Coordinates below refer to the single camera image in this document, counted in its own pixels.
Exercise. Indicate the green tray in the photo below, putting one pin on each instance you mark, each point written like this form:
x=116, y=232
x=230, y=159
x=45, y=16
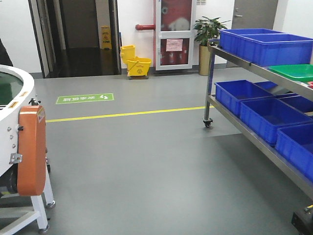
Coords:
x=298, y=72

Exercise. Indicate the blue bin lower shelf far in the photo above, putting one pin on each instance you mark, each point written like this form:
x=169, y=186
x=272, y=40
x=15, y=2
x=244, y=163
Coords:
x=231, y=94

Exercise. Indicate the blue bin lower shelf middle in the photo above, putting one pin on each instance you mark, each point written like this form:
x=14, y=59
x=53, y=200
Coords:
x=265, y=116

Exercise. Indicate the white round machine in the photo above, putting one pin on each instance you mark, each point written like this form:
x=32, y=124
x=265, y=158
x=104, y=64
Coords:
x=17, y=89

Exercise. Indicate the green floor sign sticker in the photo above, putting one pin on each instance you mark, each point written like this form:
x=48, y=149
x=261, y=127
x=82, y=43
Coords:
x=70, y=99

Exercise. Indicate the yellow wet floor sign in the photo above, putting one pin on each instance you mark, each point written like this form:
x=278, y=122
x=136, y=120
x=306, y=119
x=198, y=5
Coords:
x=106, y=42

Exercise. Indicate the blue bin cart top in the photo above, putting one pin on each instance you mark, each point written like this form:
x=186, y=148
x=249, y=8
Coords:
x=266, y=47

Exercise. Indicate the stainless steel cart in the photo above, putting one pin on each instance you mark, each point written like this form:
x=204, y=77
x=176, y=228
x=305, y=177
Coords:
x=291, y=172

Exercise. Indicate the blue bin shelf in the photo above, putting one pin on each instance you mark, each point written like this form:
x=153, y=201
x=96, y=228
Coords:
x=295, y=144
x=231, y=94
x=265, y=116

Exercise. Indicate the potted green plant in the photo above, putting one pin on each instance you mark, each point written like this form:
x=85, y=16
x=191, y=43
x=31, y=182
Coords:
x=208, y=34

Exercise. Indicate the blue bin lower shelf near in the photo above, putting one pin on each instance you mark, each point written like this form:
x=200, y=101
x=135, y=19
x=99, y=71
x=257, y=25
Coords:
x=295, y=144

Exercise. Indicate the yellow mop bucket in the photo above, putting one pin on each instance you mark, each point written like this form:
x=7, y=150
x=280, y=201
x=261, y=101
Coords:
x=137, y=67

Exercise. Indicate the fire hose cabinet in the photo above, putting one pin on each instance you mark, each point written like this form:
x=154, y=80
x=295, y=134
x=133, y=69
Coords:
x=173, y=34

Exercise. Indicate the grey door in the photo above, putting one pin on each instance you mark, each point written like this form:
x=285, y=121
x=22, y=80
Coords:
x=254, y=14

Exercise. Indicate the orange machine cover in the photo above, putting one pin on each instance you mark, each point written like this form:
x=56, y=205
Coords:
x=32, y=147

